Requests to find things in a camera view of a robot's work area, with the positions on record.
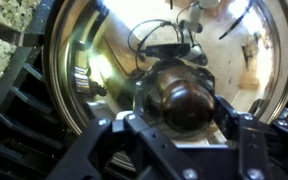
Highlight silver lid with brown knob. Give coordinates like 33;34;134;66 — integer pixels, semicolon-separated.
41;0;288;172

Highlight stainless steel gas stove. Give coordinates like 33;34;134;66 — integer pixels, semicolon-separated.
0;0;288;180

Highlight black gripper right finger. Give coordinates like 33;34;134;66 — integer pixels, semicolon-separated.
213;95;286;180

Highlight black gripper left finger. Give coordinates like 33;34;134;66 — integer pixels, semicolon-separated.
45;111;142;180

